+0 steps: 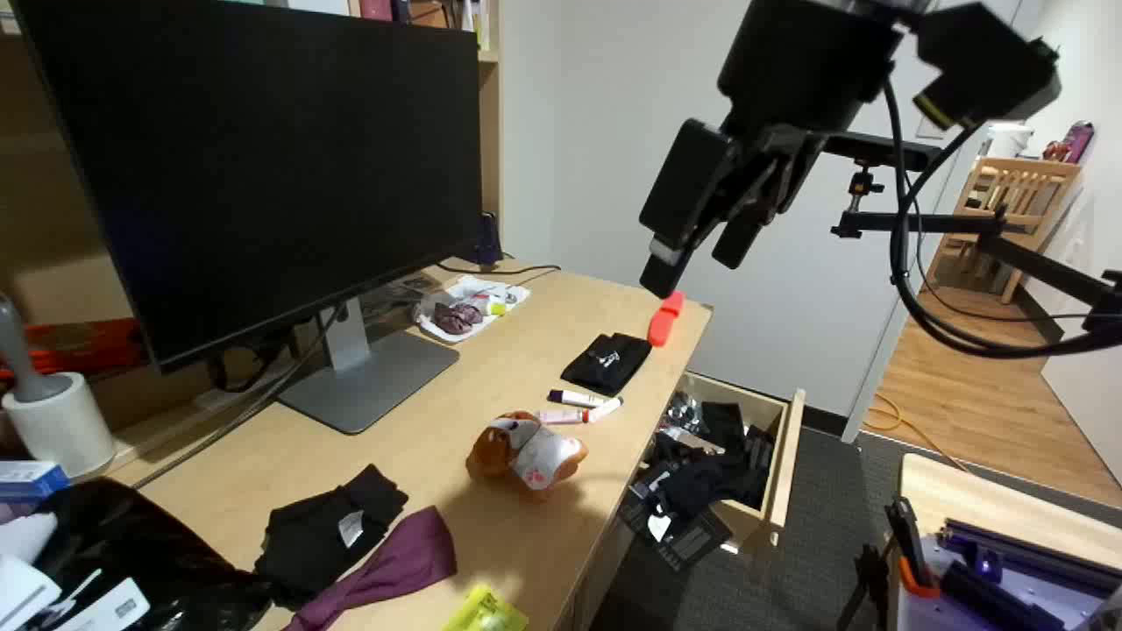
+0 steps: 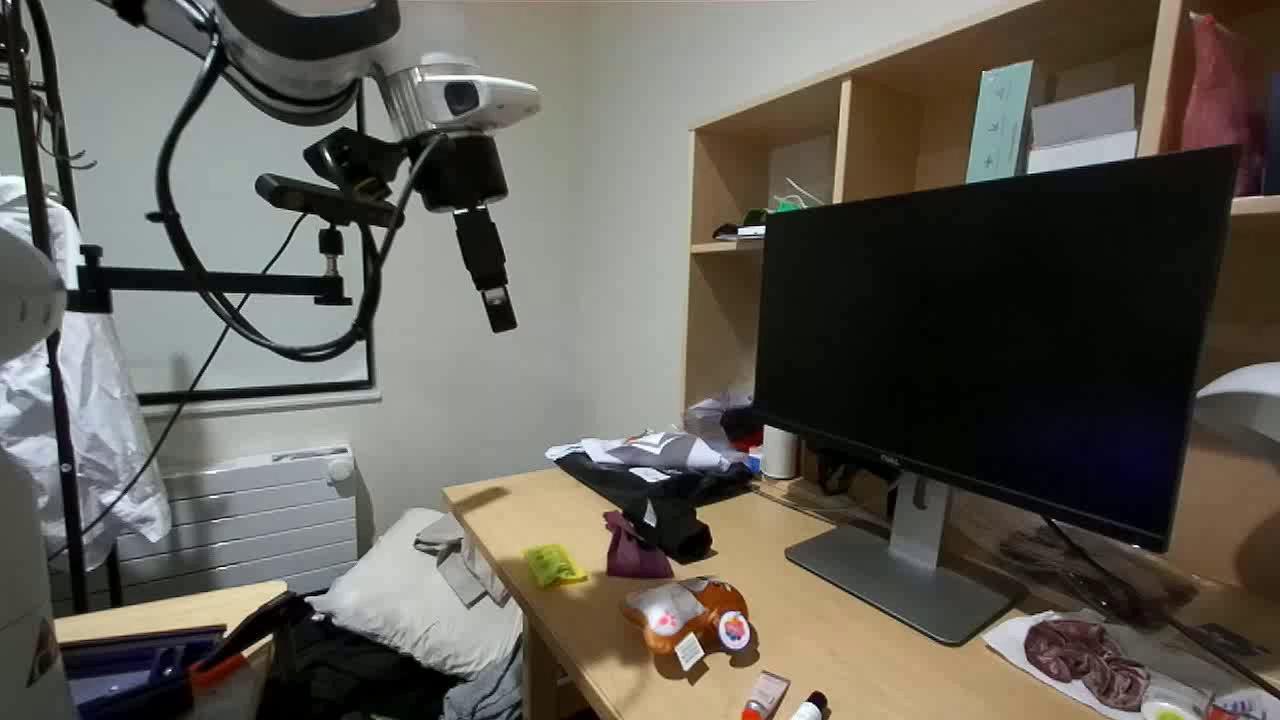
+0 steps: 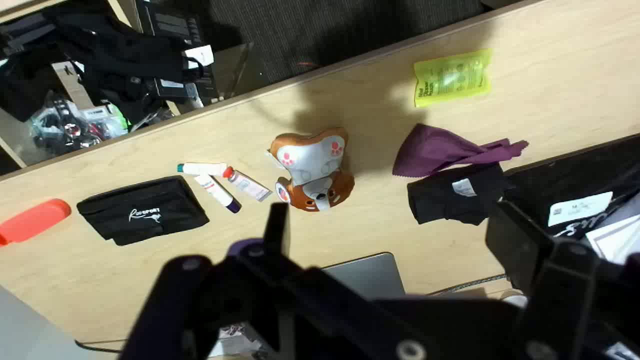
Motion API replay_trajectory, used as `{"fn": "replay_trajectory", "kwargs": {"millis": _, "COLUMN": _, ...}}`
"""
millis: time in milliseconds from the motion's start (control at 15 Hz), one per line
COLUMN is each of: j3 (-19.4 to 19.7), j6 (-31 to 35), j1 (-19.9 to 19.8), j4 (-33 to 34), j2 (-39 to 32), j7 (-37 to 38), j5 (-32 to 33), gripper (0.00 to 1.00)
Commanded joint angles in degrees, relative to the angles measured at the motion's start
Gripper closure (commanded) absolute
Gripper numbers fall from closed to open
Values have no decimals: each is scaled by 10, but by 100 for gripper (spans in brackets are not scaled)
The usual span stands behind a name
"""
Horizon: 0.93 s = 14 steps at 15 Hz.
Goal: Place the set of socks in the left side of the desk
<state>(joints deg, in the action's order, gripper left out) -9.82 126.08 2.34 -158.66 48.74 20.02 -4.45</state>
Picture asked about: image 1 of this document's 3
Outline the purple cloth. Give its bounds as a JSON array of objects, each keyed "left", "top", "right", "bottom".
[{"left": 287, "top": 509, "right": 461, "bottom": 631}]

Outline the colourful snack packet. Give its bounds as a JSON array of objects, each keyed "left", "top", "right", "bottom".
[{"left": 415, "top": 278, "right": 531, "bottom": 343}]

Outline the black camera on boom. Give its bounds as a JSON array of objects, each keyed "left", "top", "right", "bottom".
[{"left": 823, "top": 134, "right": 1122, "bottom": 357}]

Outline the wooden chair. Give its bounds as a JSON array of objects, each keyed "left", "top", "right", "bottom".
[{"left": 932, "top": 157, "right": 1081, "bottom": 302}]

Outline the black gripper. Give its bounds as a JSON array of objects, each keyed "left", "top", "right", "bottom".
[{"left": 637, "top": 0, "right": 900, "bottom": 298}]

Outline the yellow green packet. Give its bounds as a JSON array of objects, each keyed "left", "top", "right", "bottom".
[{"left": 444, "top": 584, "right": 531, "bottom": 631}]

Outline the blue box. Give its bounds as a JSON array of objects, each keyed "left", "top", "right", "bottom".
[{"left": 0, "top": 459, "right": 72, "bottom": 503}]

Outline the brown plush toy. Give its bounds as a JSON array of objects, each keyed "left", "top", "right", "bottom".
[{"left": 465, "top": 418, "right": 586, "bottom": 493}]

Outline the red white marker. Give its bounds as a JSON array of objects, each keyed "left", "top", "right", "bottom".
[{"left": 546, "top": 388, "right": 622, "bottom": 425}]

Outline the orange plastic object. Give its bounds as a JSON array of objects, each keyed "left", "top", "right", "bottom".
[{"left": 644, "top": 291, "right": 684, "bottom": 347}]

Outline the wooden drawer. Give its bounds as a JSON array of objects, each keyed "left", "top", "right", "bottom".
[{"left": 670, "top": 372, "right": 807, "bottom": 552}]

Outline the black folded cloth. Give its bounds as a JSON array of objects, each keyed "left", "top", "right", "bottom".
[{"left": 252, "top": 466, "right": 408, "bottom": 606}]

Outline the black bag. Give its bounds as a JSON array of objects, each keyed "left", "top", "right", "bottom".
[{"left": 36, "top": 479, "right": 271, "bottom": 631}]

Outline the grey monitor stand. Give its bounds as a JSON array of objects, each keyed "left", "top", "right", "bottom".
[{"left": 280, "top": 298, "right": 461, "bottom": 435}]

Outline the black wallet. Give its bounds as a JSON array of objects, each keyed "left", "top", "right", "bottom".
[{"left": 560, "top": 333, "right": 651, "bottom": 397}]

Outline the black computer monitor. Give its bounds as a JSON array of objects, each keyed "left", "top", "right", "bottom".
[{"left": 11, "top": 0, "right": 481, "bottom": 368}]

